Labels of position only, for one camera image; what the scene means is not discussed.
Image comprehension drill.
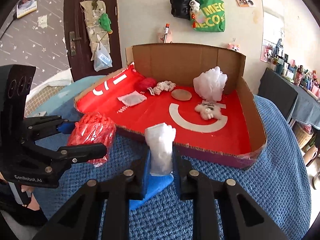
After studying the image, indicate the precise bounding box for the blue sponge cloth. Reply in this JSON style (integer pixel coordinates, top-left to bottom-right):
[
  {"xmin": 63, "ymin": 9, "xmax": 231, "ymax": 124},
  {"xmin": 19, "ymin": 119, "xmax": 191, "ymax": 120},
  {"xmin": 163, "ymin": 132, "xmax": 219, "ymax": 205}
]
[{"xmin": 129, "ymin": 174, "xmax": 174, "ymax": 210}]

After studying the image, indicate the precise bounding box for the red mesh scrubber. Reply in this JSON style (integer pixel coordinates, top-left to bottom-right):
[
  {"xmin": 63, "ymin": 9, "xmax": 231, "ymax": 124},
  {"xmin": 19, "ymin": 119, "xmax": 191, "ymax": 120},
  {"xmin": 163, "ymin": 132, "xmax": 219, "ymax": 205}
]
[{"xmin": 67, "ymin": 112, "xmax": 116, "ymax": 167}]

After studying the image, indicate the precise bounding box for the white towel packet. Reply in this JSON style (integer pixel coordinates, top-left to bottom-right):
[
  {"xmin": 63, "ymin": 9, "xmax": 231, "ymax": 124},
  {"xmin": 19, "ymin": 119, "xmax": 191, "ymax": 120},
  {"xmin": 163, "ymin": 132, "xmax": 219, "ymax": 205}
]
[{"xmin": 145, "ymin": 123, "xmax": 176, "ymax": 176}]

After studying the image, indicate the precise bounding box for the white fluffy bunny plush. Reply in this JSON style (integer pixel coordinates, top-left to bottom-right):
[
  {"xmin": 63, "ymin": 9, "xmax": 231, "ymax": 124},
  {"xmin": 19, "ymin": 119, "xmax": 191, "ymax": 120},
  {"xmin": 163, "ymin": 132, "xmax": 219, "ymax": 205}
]
[{"xmin": 195, "ymin": 102, "xmax": 222, "ymax": 120}]

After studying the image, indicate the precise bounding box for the white pad packet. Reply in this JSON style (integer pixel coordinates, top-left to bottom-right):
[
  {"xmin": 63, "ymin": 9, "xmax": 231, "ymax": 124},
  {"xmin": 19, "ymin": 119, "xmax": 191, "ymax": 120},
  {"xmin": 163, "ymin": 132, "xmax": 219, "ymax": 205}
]
[{"xmin": 118, "ymin": 91, "xmax": 147, "ymax": 107}]

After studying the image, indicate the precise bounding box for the round tan sponge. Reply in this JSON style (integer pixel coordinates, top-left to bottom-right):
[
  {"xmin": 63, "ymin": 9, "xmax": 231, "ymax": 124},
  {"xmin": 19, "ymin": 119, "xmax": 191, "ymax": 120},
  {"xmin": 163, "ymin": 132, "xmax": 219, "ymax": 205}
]
[{"xmin": 171, "ymin": 89, "xmax": 192, "ymax": 101}]

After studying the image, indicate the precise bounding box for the white mesh bath pouf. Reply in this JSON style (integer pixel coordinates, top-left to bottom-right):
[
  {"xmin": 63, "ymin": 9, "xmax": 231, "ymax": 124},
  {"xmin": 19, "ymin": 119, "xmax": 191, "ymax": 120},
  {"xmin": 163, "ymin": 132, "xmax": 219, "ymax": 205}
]
[{"xmin": 193, "ymin": 66, "xmax": 228, "ymax": 101}]

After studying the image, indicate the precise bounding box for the red crochet ball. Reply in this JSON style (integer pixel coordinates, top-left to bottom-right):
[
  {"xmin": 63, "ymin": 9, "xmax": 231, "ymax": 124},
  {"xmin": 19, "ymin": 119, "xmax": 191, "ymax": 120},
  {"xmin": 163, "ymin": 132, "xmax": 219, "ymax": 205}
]
[{"xmin": 137, "ymin": 77, "xmax": 157, "ymax": 92}]

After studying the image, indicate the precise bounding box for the person's left hand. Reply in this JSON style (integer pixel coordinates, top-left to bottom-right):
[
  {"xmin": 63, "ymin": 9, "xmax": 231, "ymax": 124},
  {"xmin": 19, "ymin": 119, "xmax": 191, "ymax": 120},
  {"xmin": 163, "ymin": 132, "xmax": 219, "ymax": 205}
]
[{"xmin": 21, "ymin": 185, "xmax": 40, "ymax": 211}]

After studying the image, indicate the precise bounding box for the blue knitted blanket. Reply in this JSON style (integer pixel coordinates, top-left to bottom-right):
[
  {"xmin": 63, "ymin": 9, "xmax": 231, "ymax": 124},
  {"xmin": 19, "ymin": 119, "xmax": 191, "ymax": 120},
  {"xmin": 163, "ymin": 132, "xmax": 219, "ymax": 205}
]
[{"xmin": 32, "ymin": 74, "xmax": 312, "ymax": 240}]

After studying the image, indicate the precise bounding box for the dark brown door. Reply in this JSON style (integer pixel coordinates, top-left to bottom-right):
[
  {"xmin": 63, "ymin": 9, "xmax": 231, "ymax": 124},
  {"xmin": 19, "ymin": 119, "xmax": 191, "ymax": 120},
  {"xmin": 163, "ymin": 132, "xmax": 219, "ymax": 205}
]
[{"xmin": 63, "ymin": 0, "xmax": 123, "ymax": 81}]

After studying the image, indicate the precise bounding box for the cardboard box red lining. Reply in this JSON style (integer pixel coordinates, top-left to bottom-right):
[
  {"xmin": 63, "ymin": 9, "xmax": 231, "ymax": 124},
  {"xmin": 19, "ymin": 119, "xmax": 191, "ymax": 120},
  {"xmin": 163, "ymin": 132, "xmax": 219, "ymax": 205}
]
[{"xmin": 74, "ymin": 43, "xmax": 267, "ymax": 168}]

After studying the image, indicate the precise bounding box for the white plastic bag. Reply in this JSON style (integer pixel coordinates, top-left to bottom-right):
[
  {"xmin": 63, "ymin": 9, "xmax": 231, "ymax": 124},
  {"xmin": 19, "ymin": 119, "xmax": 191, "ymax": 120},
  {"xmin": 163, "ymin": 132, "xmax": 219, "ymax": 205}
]
[{"xmin": 94, "ymin": 42, "xmax": 113, "ymax": 72}]

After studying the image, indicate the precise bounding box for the green plush toy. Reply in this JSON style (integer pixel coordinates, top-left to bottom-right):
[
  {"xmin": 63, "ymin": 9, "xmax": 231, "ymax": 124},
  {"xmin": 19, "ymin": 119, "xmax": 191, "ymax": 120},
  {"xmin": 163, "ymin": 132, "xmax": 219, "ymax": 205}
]
[{"xmin": 99, "ymin": 13, "xmax": 113, "ymax": 34}]

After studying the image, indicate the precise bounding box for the table with blue cloth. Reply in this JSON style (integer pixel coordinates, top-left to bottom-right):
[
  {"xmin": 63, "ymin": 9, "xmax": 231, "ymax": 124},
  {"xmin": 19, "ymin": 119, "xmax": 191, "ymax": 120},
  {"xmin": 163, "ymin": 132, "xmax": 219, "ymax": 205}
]
[{"xmin": 258, "ymin": 68, "xmax": 319, "ymax": 129}]

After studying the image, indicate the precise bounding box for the beige hanging organizer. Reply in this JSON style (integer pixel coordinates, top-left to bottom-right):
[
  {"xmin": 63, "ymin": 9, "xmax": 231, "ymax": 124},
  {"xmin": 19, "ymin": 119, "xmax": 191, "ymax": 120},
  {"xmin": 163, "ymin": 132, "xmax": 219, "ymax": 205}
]
[{"xmin": 80, "ymin": 0, "xmax": 110, "ymax": 61}]

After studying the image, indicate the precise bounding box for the pink plush toy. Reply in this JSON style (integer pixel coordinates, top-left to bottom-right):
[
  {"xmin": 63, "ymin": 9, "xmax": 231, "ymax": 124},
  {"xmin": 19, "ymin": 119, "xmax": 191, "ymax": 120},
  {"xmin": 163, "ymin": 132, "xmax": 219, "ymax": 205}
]
[{"xmin": 227, "ymin": 43, "xmax": 240, "ymax": 51}]

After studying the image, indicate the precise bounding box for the green tote bag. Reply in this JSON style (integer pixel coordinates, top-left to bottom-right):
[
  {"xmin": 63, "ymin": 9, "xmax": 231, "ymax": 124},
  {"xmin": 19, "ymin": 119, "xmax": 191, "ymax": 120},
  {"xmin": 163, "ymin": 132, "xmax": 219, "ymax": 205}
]
[{"xmin": 190, "ymin": 0, "xmax": 226, "ymax": 33}]

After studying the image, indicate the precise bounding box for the black backpack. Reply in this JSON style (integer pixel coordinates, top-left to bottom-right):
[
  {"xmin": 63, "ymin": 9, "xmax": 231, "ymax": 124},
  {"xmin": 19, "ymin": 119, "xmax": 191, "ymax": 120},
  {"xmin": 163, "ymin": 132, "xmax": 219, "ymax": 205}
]
[{"xmin": 170, "ymin": 0, "xmax": 191, "ymax": 20}]

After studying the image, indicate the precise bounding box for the mop handle orange tip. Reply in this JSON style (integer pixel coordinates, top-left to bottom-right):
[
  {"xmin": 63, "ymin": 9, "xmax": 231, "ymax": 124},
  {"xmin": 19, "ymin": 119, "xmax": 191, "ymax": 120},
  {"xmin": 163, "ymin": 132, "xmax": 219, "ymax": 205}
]
[{"xmin": 163, "ymin": 23, "xmax": 170, "ymax": 43}]

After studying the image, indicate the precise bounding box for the wall mirror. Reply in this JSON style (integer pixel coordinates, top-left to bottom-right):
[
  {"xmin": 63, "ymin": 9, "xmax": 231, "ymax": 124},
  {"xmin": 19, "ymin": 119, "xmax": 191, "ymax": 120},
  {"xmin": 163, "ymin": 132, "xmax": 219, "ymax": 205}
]
[{"xmin": 260, "ymin": 0, "xmax": 285, "ymax": 62}]

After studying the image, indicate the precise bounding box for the small white plush keychain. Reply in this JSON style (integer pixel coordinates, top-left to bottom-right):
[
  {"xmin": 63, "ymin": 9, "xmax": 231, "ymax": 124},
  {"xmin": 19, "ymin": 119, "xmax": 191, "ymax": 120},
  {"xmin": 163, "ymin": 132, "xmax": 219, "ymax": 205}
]
[{"xmin": 189, "ymin": 0, "xmax": 200, "ymax": 14}]

